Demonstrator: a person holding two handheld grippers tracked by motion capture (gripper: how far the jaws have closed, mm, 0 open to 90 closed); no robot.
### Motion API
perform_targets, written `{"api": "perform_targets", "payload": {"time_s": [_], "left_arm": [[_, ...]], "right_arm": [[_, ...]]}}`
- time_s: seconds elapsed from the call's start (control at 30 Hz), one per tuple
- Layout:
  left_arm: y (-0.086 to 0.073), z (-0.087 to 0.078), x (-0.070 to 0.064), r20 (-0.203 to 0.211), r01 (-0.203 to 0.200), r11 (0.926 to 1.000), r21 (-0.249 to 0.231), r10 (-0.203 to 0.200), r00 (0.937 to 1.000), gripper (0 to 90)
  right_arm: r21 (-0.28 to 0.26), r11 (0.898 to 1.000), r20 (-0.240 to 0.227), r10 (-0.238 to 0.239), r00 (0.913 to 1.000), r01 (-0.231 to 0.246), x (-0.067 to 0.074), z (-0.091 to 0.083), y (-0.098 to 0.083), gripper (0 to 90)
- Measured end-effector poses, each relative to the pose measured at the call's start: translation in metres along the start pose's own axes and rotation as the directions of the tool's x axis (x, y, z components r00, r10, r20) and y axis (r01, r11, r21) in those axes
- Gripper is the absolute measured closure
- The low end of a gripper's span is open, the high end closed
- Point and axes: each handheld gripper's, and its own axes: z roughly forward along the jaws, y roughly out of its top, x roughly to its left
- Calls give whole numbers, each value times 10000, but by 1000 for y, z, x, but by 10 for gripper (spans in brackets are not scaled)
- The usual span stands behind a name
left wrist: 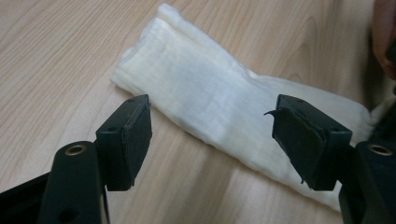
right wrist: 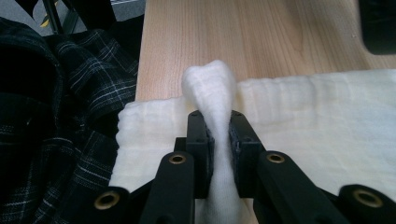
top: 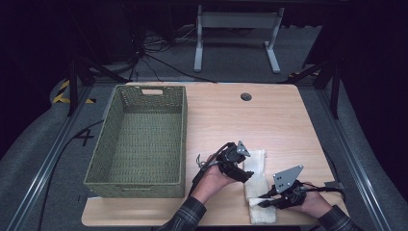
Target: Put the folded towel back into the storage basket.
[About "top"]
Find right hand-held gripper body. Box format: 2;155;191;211
272;164;308;211

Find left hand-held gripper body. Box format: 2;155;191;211
217;140;252;177

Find white bear print cloth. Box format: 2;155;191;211
242;148;278;225

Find green woven basket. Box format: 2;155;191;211
83;84;189;199

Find person's right hand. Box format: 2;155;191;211
294;182;333;219

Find person's left hand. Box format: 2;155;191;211
191;154;241;205

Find black metal stand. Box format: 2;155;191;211
66;57;130;117
278;58;342;120

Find yellow black hazard tape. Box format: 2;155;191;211
51;79;97;105

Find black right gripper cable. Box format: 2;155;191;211
307;184;347;202

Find grey metal floor rail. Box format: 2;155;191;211
315;89;396;231
6;86;94;231

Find long black cable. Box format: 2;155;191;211
143;52;218;84

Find tangle of black cables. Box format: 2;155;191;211
140;24;199;54

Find white metal desk frame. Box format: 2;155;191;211
192;4;286;74

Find black floor cable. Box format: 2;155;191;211
37;118;106;231

